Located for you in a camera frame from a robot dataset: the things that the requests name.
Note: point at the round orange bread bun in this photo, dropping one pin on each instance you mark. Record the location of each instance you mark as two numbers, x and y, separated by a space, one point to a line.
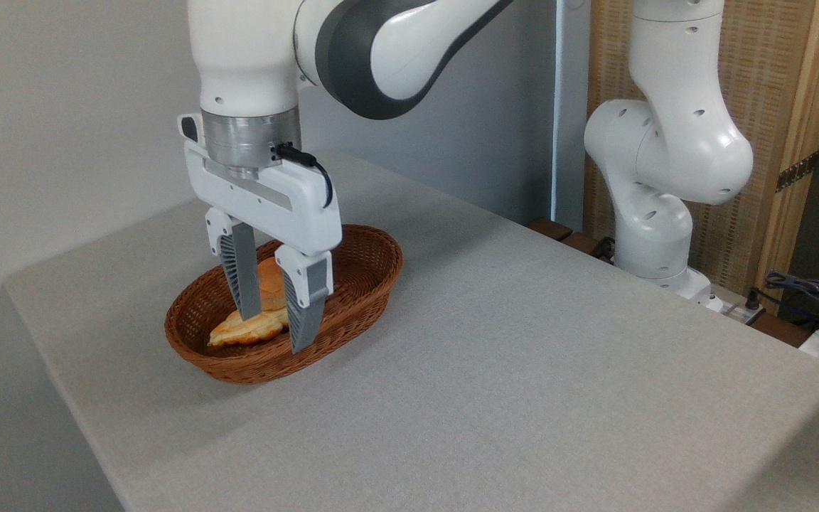
271 284

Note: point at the wooden woven folding screen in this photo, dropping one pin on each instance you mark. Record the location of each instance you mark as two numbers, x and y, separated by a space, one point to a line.
772 71

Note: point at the long flaky bread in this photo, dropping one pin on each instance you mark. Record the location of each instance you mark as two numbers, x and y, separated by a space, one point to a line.
239 333

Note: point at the dark metal screen hinge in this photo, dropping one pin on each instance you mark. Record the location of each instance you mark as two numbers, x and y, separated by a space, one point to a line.
797 171

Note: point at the grey tablecloth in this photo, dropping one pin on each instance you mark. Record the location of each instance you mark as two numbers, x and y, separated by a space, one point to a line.
523 355

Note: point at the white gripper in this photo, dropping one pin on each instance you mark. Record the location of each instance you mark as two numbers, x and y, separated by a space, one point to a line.
296 213

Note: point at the black plug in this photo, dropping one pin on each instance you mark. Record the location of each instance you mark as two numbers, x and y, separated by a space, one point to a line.
754 309

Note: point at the brown wicker basket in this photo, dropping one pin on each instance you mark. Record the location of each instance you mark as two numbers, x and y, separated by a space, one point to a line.
267 366

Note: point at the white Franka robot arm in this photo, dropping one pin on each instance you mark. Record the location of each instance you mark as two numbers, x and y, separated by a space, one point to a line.
665 142

